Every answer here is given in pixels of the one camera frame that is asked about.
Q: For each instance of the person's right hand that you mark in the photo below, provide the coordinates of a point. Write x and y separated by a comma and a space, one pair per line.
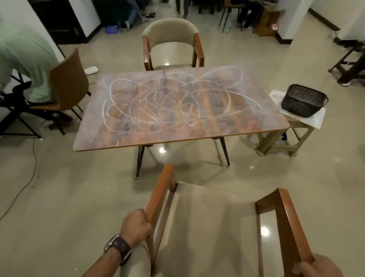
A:
322, 268

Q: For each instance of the person's left hand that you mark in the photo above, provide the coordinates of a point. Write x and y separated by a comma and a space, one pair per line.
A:
133, 227

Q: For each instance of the person's left fingers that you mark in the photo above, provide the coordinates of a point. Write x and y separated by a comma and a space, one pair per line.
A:
146, 227

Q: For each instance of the person's right thumb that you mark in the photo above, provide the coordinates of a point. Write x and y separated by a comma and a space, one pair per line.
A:
298, 268

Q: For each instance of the beige armchair with wooden arms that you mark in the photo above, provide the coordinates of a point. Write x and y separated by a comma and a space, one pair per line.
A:
205, 228
174, 42

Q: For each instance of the person's left forearm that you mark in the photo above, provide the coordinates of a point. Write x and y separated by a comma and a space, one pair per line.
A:
104, 264

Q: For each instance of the brown leather wristwatch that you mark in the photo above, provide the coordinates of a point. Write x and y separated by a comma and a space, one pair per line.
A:
119, 246

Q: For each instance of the wooden table with chalk scribbles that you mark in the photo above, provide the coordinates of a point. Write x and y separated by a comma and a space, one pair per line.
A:
182, 108

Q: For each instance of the beige wooden stool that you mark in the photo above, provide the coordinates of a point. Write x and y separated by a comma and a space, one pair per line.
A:
285, 139

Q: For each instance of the white cloth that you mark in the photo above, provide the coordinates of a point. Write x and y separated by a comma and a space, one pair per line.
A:
316, 117

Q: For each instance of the brown plywood chair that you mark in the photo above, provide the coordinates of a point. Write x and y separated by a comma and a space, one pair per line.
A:
70, 82

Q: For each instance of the white power adapter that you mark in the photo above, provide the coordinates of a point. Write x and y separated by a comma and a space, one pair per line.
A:
91, 70

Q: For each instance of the black woven basket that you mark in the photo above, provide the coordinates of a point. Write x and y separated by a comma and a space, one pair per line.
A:
303, 100

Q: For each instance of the black tripod stand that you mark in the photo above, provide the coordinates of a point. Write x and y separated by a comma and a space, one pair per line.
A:
14, 114

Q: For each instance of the blue plastic container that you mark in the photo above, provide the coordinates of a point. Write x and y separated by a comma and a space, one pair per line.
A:
111, 29

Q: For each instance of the dark sandals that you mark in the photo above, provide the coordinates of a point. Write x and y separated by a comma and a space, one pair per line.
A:
150, 14

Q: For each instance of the black metal leg chair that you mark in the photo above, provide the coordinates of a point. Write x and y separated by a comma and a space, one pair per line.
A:
229, 12

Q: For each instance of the brown wooden side table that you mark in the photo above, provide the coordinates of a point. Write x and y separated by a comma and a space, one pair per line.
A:
268, 20

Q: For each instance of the dark wooden furniture frame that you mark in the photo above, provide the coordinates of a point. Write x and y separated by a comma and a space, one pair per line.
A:
349, 64

